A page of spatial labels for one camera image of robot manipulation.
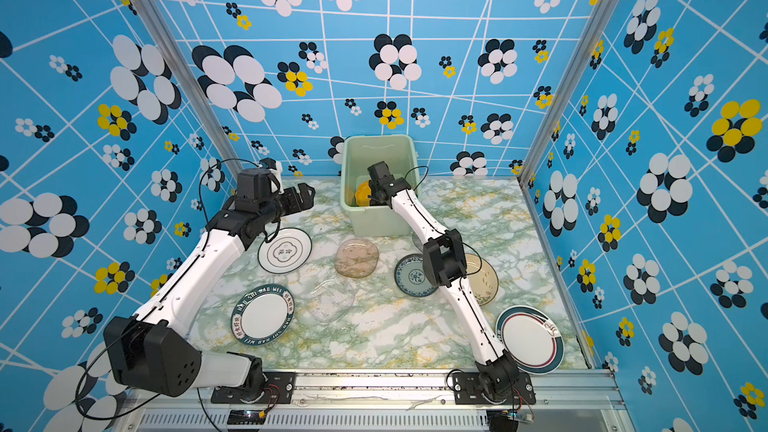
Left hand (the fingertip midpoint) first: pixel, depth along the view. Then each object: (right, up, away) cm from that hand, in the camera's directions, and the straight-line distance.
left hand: (302, 191), depth 81 cm
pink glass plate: (+13, -21, +16) cm, 30 cm away
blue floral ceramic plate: (+30, -26, +13) cm, 42 cm away
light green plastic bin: (+12, +15, +28) cm, 34 cm away
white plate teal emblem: (-11, -20, +18) cm, 29 cm away
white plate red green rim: (+63, -40, 0) cm, 74 cm away
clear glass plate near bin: (+33, -16, +19) cm, 42 cm away
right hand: (+17, -1, +25) cm, 30 cm away
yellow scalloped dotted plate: (+13, 0, +32) cm, 34 cm away
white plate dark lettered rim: (-13, -36, +5) cm, 38 cm away
